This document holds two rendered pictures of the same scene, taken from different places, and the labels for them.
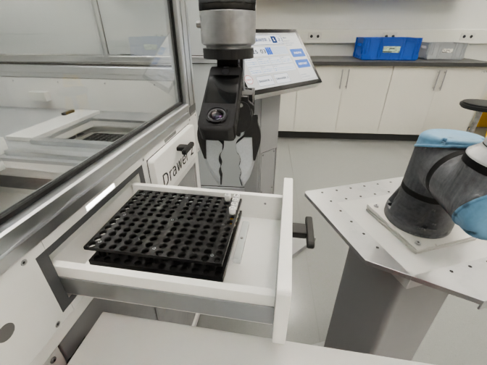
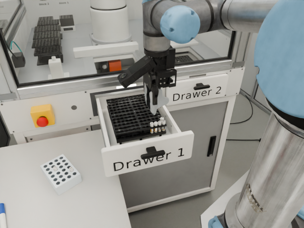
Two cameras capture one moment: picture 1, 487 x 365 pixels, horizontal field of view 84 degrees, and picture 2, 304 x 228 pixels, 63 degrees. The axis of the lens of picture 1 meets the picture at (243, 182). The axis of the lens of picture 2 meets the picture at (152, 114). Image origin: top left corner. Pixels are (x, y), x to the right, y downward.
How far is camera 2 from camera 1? 0.63 m
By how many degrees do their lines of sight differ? 53
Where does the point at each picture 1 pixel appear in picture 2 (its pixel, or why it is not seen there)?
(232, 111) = (127, 77)
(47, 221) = (97, 84)
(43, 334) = (84, 117)
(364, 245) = (216, 213)
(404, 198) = not seen: hidden behind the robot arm
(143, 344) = (99, 144)
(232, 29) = (145, 43)
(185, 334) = not seen: hidden behind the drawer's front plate
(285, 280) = (106, 149)
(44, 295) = (88, 106)
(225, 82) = (140, 64)
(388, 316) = not seen: outside the picture
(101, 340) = (96, 134)
